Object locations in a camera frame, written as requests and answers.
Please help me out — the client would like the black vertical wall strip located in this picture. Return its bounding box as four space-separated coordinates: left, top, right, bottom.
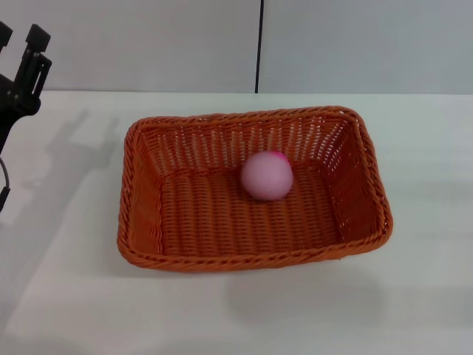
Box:
253 0 266 94

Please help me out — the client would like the pink peach toy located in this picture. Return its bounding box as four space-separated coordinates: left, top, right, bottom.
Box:
240 149 295 202

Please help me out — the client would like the orange woven plastic basket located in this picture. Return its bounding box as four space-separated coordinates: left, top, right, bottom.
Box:
117 105 394 274

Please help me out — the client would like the thin black cable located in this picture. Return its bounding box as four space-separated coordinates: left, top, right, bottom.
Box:
0 156 12 214

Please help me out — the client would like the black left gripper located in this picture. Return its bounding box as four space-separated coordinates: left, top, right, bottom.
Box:
0 21 52 156

